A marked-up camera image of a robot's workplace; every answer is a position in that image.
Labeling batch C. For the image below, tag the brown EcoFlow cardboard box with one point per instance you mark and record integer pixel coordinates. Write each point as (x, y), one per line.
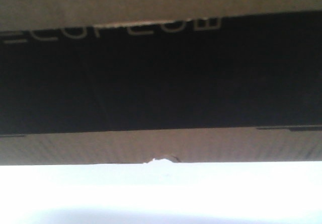
(129, 81)

